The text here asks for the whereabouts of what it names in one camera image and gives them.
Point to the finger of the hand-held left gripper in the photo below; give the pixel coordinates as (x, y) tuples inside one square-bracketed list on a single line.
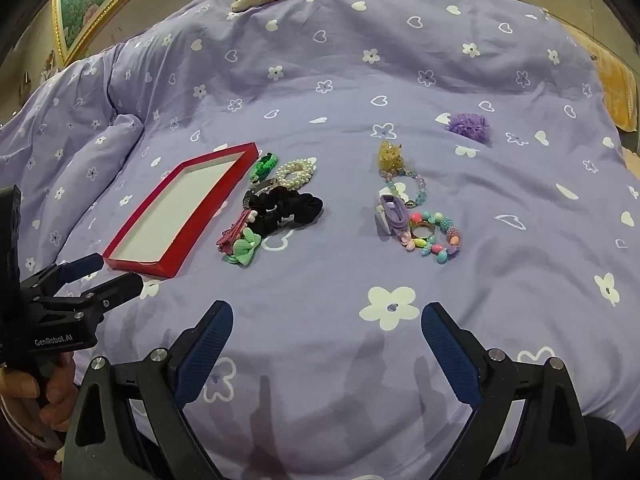
[(120, 287), (82, 264)]

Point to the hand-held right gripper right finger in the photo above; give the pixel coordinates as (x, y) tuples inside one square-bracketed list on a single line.
[(450, 360)]

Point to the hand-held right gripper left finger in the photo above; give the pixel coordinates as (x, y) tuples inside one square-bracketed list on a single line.
[(205, 355)]

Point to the red shallow box tray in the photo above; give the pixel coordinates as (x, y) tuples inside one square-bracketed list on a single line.
[(175, 205)]

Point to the pink hair clip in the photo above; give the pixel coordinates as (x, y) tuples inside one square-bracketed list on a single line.
[(232, 232)]

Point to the gold mesh wristwatch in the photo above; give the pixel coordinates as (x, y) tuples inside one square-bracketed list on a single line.
[(260, 187)]

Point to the black scrunchie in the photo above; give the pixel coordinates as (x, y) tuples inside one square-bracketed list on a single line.
[(300, 207)]

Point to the yellow claw hair clip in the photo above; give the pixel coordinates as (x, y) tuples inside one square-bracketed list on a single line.
[(390, 160)]

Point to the person's left hand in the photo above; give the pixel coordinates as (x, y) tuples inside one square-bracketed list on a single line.
[(55, 390)]

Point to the green flower hair clip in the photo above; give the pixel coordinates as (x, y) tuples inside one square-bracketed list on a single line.
[(245, 250)]

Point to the purple flower scrunchie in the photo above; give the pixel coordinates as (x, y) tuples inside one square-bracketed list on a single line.
[(470, 125)]

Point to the gold framed picture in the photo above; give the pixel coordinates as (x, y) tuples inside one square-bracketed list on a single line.
[(85, 0)]

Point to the purple floral duvet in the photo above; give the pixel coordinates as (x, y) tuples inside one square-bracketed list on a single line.
[(350, 85)]

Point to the yellow mat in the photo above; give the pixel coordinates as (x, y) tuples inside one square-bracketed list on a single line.
[(620, 85)]

